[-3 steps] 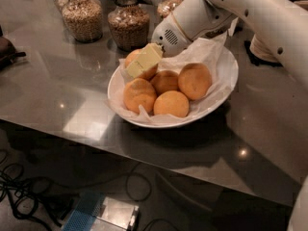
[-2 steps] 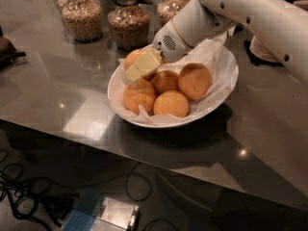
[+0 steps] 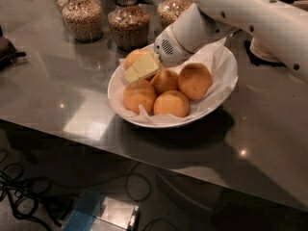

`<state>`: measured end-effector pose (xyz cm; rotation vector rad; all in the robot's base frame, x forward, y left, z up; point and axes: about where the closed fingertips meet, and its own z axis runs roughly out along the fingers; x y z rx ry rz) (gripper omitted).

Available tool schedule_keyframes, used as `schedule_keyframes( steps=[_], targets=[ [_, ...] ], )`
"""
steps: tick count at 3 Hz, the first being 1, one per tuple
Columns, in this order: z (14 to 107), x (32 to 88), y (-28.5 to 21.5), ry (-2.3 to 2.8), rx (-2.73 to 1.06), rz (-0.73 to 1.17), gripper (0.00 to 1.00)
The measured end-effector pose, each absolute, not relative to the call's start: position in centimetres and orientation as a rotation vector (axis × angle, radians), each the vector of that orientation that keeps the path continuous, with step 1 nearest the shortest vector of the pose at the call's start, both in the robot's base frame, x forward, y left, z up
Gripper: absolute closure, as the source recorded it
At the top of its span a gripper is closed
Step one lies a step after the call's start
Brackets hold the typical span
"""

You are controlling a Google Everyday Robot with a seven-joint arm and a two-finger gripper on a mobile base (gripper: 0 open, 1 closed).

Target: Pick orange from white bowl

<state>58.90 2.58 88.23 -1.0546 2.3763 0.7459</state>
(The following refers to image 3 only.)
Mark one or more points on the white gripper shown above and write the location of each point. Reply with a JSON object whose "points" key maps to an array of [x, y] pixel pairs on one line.
{"points": [[167, 47]]}

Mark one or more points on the orange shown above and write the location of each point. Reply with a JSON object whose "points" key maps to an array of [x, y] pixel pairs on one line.
{"points": [[194, 80], [140, 93], [165, 80], [130, 59], [172, 102]]}

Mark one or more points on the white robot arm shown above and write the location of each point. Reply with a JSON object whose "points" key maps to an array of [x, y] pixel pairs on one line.
{"points": [[281, 27]]}

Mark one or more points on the white ceramic bowl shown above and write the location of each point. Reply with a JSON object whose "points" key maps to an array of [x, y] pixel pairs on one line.
{"points": [[228, 71]]}

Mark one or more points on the middle glass granola jar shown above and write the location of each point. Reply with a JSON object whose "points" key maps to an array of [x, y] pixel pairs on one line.
{"points": [[129, 25]]}

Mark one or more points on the white paper liner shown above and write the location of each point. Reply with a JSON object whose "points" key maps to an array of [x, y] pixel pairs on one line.
{"points": [[211, 58]]}

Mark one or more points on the right glass cereal jar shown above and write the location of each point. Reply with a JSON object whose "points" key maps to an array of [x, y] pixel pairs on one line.
{"points": [[169, 10]]}

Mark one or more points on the left glass grain jar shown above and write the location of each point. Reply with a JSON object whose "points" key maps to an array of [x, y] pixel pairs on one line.
{"points": [[83, 19]]}

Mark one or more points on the black mat under plates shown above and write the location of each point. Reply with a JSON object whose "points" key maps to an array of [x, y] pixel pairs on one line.
{"points": [[257, 61]]}

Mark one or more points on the stack of paper plates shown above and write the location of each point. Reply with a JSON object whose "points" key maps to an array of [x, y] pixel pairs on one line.
{"points": [[260, 51]]}

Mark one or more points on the blue and silver floor box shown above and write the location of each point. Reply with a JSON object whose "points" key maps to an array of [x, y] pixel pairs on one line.
{"points": [[97, 212]]}

